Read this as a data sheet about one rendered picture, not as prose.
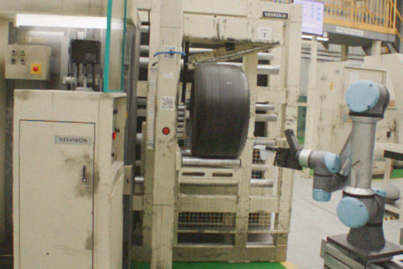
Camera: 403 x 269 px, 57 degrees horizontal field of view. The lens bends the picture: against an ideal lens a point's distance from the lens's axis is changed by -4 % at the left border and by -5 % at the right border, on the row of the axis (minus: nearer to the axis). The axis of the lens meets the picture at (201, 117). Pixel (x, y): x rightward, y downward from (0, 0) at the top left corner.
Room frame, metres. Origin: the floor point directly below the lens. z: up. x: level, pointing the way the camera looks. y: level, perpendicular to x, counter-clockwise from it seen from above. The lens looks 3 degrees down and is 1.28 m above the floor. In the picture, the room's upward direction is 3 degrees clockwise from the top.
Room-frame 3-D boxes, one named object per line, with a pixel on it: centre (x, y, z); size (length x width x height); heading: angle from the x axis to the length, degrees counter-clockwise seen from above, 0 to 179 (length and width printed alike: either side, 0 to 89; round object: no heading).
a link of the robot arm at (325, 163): (1.47, -0.49, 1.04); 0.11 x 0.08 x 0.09; 46
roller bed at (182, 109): (2.67, 0.21, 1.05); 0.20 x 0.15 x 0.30; 96
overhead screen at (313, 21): (6.03, -1.60, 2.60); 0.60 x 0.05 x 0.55; 110
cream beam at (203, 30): (2.62, -0.14, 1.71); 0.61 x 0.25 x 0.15; 96
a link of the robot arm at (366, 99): (1.36, -0.60, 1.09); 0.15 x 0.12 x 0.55; 136
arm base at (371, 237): (1.46, -0.69, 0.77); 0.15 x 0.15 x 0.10
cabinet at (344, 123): (6.46, -2.87, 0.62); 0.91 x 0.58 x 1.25; 110
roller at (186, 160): (2.17, -0.07, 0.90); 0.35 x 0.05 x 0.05; 96
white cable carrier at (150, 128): (2.23, 0.29, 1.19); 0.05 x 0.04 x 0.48; 6
